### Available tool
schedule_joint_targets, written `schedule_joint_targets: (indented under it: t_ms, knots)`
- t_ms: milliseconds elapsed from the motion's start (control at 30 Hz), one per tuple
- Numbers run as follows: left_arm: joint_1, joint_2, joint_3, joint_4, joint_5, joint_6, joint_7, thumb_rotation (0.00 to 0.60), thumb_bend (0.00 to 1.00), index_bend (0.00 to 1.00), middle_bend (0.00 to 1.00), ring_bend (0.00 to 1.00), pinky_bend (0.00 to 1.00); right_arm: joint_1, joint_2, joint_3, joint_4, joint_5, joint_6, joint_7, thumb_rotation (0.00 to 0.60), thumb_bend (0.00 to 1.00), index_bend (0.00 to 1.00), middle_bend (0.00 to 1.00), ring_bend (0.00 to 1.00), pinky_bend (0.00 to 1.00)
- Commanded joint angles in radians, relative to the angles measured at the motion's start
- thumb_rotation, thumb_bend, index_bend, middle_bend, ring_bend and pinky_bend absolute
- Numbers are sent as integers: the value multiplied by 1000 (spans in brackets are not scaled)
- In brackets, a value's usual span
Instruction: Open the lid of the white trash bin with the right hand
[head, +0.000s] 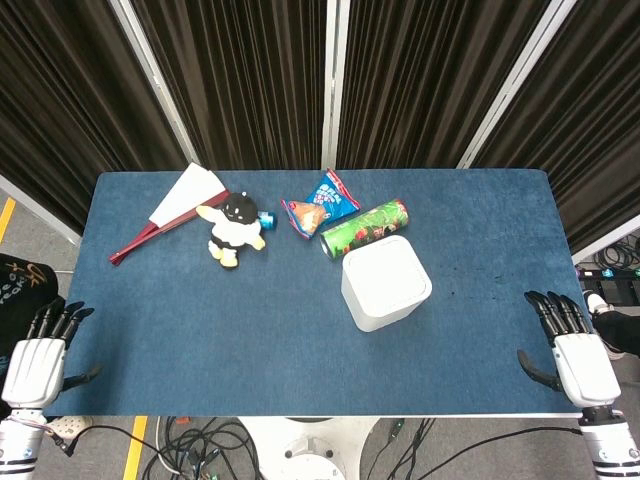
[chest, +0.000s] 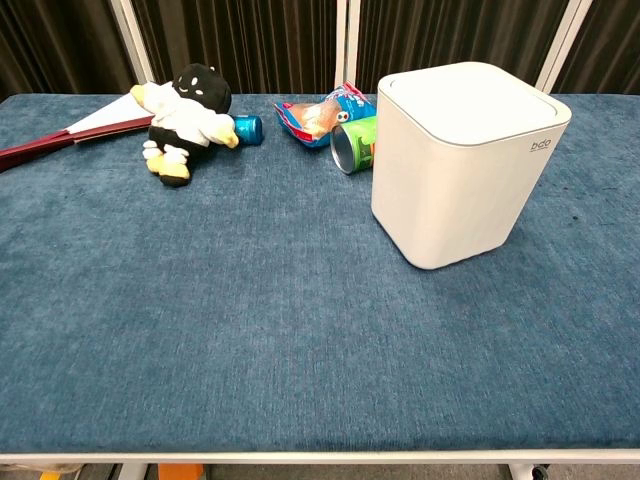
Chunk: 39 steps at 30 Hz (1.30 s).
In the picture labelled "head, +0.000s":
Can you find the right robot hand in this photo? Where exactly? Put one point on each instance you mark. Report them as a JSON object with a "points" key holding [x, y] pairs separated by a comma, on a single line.
{"points": [[585, 365]]}

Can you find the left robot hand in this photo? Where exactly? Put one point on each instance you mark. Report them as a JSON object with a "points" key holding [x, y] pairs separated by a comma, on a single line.
{"points": [[32, 367]]}

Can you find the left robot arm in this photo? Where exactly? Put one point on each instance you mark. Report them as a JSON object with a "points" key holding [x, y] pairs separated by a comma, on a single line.
{"points": [[20, 440]]}

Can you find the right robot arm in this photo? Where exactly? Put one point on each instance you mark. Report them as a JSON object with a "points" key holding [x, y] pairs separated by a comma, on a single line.
{"points": [[607, 442]]}

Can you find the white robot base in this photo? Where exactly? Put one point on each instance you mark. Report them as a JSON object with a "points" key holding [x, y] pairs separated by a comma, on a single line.
{"points": [[310, 447]]}

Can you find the white cube box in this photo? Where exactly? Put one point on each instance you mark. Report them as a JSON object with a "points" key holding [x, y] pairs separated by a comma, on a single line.
{"points": [[385, 282]]}

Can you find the green cylindrical chips can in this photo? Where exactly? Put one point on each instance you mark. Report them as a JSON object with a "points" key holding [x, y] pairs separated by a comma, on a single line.
{"points": [[365, 230]]}

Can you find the black shoe with white sock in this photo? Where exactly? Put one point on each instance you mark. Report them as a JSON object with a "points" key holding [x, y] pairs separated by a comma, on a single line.
{"points": [[612, 325]]}

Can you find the white power strip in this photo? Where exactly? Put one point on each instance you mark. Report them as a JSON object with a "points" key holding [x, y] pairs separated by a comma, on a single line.
{"points": [[67, 427]]}

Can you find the black clothed person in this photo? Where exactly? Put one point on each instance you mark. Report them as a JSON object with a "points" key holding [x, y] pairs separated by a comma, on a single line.
{"points": [[22, 295]]}

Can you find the black power strip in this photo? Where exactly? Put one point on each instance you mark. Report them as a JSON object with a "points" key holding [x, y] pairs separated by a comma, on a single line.
{"points": [[607, 280]]}

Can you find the red and white folding fan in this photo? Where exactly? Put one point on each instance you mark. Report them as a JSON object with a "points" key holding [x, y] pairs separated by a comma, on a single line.
{"points": [[175, 210]]}

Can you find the black and white plush doll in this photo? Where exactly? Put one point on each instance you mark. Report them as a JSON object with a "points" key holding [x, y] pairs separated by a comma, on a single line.
{"points": [[235, 227]]}

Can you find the blue table mat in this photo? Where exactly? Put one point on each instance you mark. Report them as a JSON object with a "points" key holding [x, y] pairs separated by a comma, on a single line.
{"points": [[310, 360]]}

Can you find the small blue cylinder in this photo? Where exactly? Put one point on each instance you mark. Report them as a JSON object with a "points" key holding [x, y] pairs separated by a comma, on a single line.
{"points": [[267, 220]]}

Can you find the blue snack bag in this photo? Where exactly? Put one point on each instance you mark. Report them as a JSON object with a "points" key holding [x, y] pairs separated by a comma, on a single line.
{"points": [[320, 205]]}

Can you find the black curtain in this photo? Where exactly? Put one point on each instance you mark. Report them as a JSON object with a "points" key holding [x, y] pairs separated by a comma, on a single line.
{"points": [[240, 80]]}

